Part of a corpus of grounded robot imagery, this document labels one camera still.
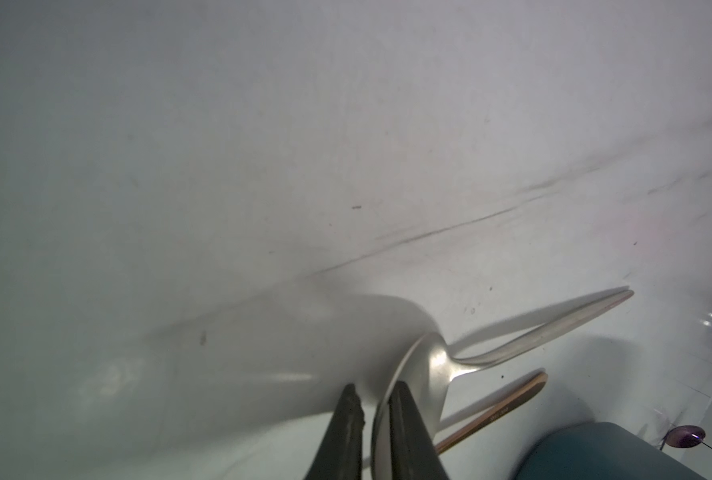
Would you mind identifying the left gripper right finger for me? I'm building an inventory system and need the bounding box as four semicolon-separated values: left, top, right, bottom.
389;381;449;480

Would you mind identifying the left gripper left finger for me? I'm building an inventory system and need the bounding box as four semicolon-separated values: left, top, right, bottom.
304;383;365;480

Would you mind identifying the silver spoon pile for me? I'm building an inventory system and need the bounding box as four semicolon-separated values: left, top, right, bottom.
370;287;634;479

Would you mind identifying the copper spoon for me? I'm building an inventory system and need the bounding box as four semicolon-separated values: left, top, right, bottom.
436;372;548;455

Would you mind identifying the teal plastic storage box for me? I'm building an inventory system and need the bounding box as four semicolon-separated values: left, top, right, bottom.
514;422;703;480

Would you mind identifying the black spoon right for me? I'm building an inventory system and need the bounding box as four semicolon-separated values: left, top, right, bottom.
659;425;706;450

